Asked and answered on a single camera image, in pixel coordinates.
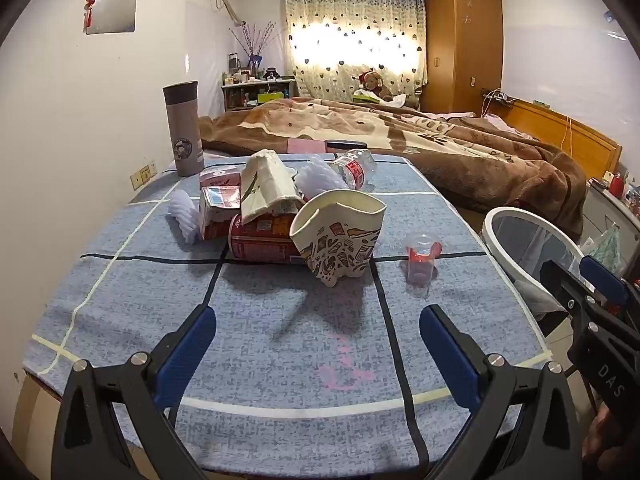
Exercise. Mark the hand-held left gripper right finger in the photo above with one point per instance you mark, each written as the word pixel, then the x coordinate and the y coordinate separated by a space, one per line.
pixel 450 360

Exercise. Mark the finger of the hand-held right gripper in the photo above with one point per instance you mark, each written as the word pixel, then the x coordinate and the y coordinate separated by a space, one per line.
pixel 602 275
pixel 565 285

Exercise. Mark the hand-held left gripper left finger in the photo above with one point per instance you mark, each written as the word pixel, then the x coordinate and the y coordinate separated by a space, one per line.
pixel 186 355

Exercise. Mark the white rimmed trash bin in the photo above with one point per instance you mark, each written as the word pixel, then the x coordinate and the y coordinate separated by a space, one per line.
pixel 500 216

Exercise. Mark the small clear plastic cup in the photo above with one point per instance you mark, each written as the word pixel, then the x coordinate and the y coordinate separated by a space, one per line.
pixel 420 257

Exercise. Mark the red cylindrical can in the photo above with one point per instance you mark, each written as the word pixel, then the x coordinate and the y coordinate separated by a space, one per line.
pixel 260 242

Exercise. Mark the patterned paper cup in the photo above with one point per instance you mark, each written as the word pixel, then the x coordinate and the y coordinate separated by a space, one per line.
pixel 340 245

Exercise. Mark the cream paper packet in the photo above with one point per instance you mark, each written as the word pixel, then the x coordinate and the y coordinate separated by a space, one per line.
pixel 262 185

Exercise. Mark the clear plastic bottle red label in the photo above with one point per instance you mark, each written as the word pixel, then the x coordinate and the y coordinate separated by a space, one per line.
pixel 352 167

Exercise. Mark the person's right hand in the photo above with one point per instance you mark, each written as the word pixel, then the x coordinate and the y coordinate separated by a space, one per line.
pixel 610 435

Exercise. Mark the green printed plastic bag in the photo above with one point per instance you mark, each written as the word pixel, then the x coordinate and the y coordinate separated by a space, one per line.
pixel 605 250

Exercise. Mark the grey nightstand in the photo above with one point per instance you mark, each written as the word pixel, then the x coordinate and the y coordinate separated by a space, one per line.
pixel 600 210

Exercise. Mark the red jar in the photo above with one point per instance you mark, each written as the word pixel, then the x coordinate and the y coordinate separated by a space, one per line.
pixel 616 185

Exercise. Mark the blue checked tablecloth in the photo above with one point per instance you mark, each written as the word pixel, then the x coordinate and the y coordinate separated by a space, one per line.
pixel 280 370

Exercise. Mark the wooden headboard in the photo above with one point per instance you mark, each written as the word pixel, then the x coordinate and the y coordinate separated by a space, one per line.
pixel 560 130

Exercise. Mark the brown printed blanket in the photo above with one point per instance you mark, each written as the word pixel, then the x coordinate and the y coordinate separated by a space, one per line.
pixel 450 155

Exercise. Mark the pink pillow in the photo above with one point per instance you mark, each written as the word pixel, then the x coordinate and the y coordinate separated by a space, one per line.
pixel 500 122

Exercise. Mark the power strip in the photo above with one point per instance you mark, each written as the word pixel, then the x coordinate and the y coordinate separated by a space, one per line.
pixel 495 95

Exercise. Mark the grey thermos tumbler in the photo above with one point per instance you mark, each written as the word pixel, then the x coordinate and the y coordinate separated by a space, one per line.
pixel 182 130

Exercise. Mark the black phone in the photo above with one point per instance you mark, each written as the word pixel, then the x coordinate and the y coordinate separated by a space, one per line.
pixel 345 144

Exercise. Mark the white cloth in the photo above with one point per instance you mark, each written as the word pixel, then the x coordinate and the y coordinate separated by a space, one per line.
pixel 400 100

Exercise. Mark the wooden wardrobe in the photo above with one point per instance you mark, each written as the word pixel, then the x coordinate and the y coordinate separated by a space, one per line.
pixel 460 50

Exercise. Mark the cluttered white shelf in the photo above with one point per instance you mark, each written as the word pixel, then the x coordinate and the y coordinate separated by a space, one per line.
pixel 255 92

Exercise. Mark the green flat box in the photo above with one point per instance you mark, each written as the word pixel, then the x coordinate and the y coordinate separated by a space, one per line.
pixel 365 97

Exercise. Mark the brown teddy bear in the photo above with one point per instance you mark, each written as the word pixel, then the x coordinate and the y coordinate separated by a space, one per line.
pixel 375 85

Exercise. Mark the purple flower branches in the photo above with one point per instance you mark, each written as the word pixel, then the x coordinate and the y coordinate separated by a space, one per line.
pixel 250 42

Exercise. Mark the heart patterned curtain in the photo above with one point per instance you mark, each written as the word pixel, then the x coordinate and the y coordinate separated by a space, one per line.
pixel 350 35

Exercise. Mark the wrapped air conditioner pipe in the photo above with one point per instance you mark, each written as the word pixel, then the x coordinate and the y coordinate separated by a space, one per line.
pixel 225 0

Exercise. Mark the red hanging ornament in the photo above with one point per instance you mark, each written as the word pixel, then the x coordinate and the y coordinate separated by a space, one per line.
pixel 90 2

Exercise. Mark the beige wall socket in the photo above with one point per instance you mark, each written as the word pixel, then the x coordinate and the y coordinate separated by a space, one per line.
pixel 142 176

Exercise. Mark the silver wall sheet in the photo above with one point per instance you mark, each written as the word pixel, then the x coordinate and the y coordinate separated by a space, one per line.
pixel 115 5

